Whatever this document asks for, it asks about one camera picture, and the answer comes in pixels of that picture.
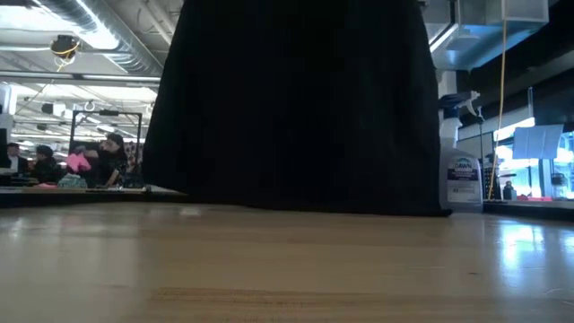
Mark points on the spiral round ventilation duct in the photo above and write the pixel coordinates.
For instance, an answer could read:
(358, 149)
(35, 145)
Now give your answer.
(121, 49)

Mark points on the rectangular ceiling duct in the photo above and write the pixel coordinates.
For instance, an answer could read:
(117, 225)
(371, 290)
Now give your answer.
(466, 49)

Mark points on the person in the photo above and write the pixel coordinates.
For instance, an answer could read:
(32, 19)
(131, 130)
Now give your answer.
(110, 161)
(45, 166)
(13, 161)

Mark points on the small dark bottle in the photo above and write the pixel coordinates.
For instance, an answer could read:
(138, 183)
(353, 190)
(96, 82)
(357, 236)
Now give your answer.
(509, 192)

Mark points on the black garment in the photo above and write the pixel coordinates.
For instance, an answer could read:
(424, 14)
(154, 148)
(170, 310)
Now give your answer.
(291, 112)

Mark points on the clear spray bottle blue trigger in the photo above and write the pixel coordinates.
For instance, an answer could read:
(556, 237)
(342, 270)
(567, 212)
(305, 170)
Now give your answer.
(462, 179)

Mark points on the teal patterned bag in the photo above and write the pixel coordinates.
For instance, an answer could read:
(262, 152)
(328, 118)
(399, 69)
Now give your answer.
(72, 181)

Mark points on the pink cloth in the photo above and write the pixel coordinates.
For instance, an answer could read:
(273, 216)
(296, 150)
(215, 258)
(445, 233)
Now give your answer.
(78, 162)

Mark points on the white paper sheet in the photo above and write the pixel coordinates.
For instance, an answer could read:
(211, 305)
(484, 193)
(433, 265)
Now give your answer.
(538, 141)

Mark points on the black background rig frame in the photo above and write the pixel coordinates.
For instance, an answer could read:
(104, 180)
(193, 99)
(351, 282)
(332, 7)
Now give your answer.
(72, 130)

